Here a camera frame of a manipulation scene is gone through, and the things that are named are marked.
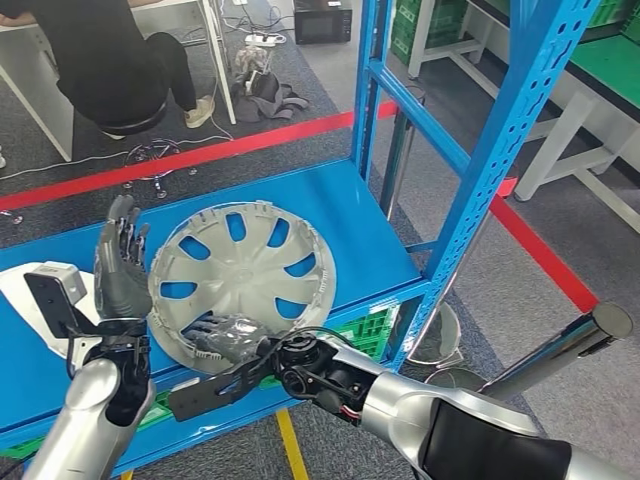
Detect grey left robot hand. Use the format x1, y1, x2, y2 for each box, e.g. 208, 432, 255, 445
94, 193, 154, 323

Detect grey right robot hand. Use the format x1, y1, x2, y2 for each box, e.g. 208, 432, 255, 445
182, 314, 274, 366

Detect silver wheel hubcap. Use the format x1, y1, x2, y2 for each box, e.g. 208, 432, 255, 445
147, 200, 337, 377

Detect white plastic cover part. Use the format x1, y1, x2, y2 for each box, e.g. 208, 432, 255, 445
0, 262, 101, 372

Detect blue metal shelf rack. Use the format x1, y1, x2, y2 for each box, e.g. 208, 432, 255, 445
0, 0, 601, 480

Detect green crates on workbench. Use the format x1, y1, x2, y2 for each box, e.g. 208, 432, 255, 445
587, 0, 640, 44

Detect green plastic crate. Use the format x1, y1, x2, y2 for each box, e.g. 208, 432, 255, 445
0, 390, 174, 462
260, 304, 401, 392

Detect yellow floor tape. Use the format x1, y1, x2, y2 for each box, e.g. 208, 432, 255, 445
275, 408, 311, 480

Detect black round stool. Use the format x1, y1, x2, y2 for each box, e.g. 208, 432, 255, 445
97, 99, 168, 139

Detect seated person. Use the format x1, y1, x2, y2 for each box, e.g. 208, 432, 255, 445
0, 0, 216, 134

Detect dark bag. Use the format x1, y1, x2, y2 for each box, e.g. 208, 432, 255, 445
235, 69, 310, 124

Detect crumpled patterned bag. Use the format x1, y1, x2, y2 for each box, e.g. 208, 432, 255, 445
233, 44, 271, 77

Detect chrome stanchion with red head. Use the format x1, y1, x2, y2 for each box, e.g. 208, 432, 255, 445
405, 176, 520, 370

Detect white power strip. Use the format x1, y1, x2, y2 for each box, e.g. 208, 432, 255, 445
244, 33, 288, 48

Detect black microwave oven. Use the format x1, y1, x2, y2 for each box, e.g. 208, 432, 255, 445
293, 0, 353, 46

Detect stacked green crates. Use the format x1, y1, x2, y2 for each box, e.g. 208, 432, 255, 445
389, 0, 469, 68

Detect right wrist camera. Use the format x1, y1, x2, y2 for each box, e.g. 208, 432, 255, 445
167, 357, 281, 423

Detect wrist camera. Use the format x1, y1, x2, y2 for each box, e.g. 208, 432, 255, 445
23, 261, 101, 339
167, 357, 281, 423

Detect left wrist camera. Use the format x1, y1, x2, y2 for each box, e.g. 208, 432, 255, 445
23, 261, 101, 339

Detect dark stanchion post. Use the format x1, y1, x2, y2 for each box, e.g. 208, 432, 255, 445
379, 86, 427, 221

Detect chrome stanchion post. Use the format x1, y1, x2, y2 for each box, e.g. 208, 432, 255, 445
425, 301, 635, 402

